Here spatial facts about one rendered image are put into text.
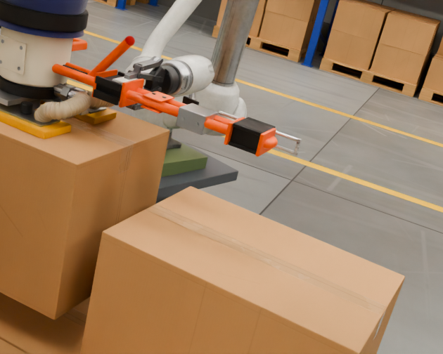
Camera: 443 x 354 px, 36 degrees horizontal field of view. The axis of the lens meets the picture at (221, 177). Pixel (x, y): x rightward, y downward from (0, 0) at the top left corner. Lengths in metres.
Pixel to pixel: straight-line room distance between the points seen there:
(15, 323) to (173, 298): 0.55
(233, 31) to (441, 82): 6.52
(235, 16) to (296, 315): 1.20
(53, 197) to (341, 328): 0.68
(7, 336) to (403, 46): 7.35
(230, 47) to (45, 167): 0.99
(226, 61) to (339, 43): 6.49
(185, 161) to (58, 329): 0.83
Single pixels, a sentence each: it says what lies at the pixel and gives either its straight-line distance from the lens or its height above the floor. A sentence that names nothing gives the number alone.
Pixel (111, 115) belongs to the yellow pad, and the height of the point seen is 1.09.
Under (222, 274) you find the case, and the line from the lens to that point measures 1.46.
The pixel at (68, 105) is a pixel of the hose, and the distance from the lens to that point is 1.62.
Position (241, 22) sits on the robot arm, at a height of 1.31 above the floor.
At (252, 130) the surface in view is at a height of 1.23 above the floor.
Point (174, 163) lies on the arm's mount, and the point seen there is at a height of 0.80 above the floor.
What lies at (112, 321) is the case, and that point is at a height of 0.74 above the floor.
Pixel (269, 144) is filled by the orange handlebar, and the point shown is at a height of 1.21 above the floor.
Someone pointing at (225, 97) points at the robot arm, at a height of 1.04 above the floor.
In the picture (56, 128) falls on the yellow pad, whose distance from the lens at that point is 1.64.
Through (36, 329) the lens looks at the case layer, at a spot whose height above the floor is 0.54.
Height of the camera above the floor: 1.66
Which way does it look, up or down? 21 degrees down
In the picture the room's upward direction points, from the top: 14 degrees clockwise
